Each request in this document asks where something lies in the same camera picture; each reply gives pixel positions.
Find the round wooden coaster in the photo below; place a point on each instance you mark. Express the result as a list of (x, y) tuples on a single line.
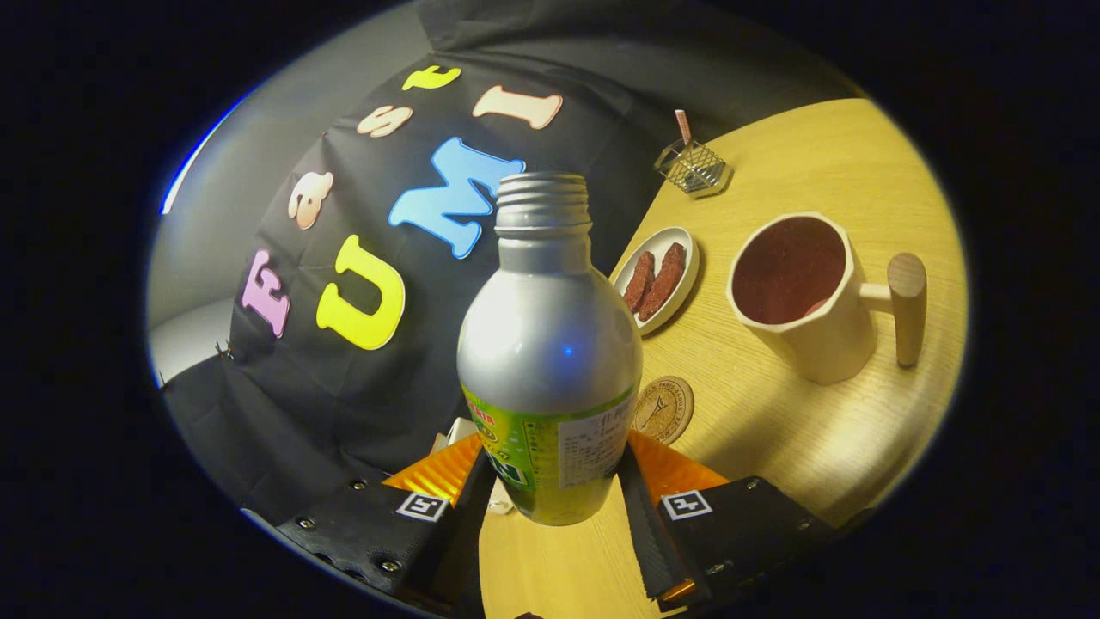
[(663, 410)]

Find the wooden table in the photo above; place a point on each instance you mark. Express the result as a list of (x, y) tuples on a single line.
[(799, 447)]

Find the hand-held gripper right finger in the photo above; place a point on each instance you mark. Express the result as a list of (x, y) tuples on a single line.
[(646, 537)]

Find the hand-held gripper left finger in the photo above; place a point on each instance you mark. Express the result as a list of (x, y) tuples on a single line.
[(361, 533)]

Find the pink striped straw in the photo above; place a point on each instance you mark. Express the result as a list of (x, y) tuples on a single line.
[(682, 126)]

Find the silver juice bottle green label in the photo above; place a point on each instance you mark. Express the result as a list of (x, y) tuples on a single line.
[(550, 344)]

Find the brown sausage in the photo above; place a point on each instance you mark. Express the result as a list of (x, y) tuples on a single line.
[(638, 282), (663, 279)]

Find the white oval plate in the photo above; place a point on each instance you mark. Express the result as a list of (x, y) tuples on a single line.
[(679, 297)]

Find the white toaster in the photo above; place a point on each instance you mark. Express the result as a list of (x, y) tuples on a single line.
[(455, 428)]

